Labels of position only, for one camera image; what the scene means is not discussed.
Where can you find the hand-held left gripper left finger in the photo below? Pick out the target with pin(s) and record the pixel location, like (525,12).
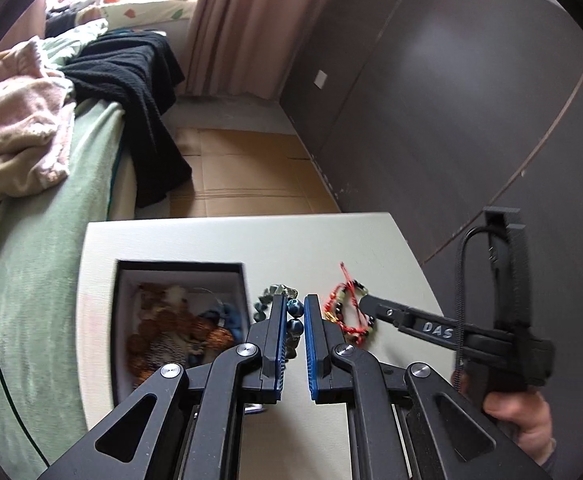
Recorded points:
(271,355)

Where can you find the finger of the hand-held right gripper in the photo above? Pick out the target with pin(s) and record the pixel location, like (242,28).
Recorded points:
(421,326)

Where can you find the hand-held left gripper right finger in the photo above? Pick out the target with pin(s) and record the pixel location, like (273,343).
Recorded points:
(315,360)

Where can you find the blue bead strand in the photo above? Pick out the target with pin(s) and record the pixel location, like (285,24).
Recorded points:
(226,317)

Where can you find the white feather flower ornament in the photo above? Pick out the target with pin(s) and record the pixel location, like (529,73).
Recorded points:
(174,296)

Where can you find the black square gift box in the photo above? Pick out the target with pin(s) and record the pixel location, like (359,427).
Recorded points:
(181,266)

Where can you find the person's right hand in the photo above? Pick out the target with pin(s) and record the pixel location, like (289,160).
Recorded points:
(526,420)

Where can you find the cardboard floor sheet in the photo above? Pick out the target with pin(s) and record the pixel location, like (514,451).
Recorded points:
(241,170)

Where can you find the bed with green sheet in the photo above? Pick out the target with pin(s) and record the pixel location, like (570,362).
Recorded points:
(36,260)

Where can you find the black knit blanket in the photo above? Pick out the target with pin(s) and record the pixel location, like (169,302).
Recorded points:
(141,110)

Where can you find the pink curtain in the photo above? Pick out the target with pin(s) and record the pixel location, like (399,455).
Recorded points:
(241,25)

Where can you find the pink fleece blanket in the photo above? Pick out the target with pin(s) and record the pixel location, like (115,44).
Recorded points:
(16,110)

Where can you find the floral print quilt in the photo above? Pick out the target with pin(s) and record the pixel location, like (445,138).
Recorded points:
(141,10)

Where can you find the white wall socket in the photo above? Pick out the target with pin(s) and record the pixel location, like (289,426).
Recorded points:
(320,78)

